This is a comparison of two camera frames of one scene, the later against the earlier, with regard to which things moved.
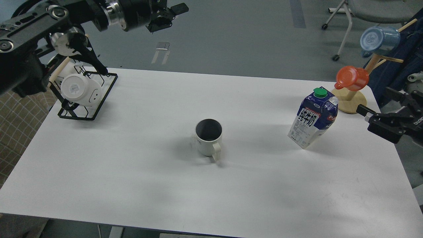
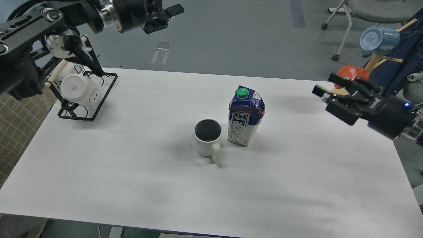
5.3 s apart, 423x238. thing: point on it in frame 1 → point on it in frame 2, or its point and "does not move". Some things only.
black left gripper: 134,14 does not move
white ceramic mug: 209,132 does not move
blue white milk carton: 317,115 → 247,110
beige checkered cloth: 19,117 does not move
